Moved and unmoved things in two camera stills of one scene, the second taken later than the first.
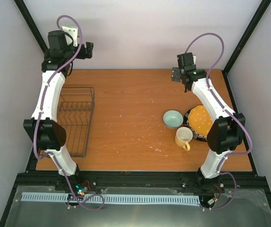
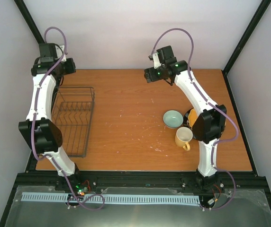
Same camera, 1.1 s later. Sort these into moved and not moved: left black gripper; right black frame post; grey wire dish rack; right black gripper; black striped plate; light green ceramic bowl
Moved: left black gripper; right black gripper
Not moved: grey wire dish rack; black striped plate; right black frame post; light green ceramic bowl
